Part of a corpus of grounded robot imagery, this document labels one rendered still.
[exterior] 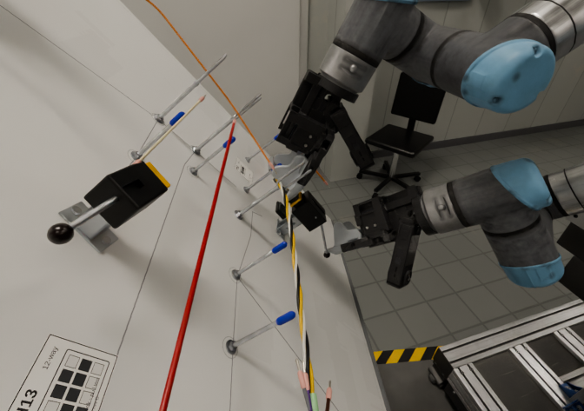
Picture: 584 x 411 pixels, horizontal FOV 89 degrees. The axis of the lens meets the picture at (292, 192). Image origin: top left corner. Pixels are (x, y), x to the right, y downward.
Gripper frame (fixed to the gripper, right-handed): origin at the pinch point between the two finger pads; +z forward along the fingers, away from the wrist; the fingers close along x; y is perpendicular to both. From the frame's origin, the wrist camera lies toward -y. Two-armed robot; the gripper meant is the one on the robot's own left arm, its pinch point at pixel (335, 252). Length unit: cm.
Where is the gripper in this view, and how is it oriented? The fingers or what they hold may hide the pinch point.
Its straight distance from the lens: 62.7
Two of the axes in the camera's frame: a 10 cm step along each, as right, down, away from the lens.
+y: -2.4, -9.4, 2.5
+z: -7.3, 3.4, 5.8
